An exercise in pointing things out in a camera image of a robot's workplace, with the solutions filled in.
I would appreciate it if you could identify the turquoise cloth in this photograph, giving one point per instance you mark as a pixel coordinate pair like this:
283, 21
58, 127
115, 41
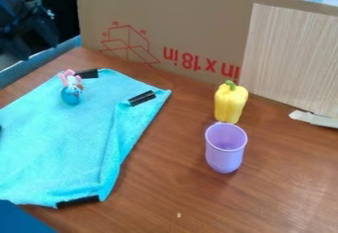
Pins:
57, 144

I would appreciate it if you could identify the yellow toy pepper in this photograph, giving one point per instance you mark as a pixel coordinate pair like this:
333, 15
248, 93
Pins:
230, 103

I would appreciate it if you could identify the purple cup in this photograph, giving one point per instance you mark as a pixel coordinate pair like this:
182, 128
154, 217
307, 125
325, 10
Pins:
225, 149

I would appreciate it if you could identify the cardboard box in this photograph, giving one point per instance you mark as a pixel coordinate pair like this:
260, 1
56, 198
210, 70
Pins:
176, 29

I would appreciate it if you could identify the blue and pink toy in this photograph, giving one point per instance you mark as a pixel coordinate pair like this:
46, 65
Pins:
71, 92

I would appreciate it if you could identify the light wooden board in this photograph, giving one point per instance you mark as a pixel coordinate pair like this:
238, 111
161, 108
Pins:
290, 59

